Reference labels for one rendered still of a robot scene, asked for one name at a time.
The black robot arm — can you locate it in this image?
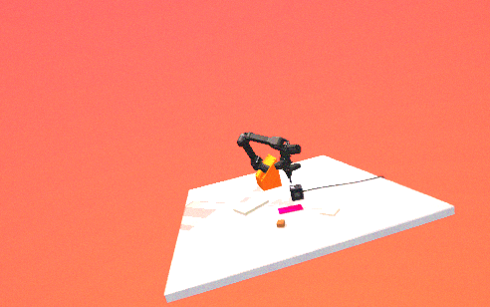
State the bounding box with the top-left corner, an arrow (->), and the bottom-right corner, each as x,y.
237,132 -> 302,173

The magenta rectangular block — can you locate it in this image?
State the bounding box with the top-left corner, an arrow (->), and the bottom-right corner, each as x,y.
278,204 -> 304,214

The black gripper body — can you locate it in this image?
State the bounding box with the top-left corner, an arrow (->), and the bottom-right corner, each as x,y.
279,154 -> 301,170

